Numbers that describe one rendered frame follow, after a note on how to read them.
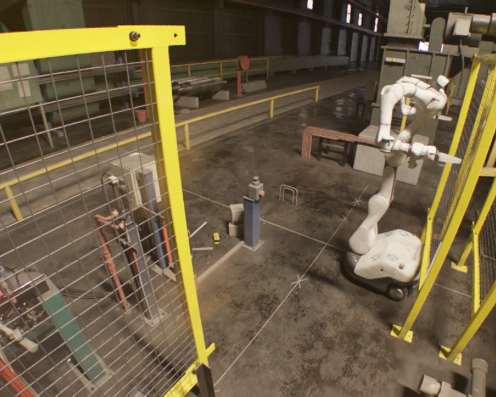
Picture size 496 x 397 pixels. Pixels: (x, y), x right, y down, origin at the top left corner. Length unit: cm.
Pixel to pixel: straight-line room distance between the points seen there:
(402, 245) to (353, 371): 117
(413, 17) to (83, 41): 489
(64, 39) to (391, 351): 233
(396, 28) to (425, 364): 450
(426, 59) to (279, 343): 442
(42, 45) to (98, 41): 12
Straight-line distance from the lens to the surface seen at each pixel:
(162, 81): 77
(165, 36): 84
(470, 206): 444
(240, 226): 293
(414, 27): 522
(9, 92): 674
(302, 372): 206
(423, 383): 196
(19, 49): 67
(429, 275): 196
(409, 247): 272
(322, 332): 225
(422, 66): 514
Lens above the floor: 180
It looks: 29 degrees down
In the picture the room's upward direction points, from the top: straight up
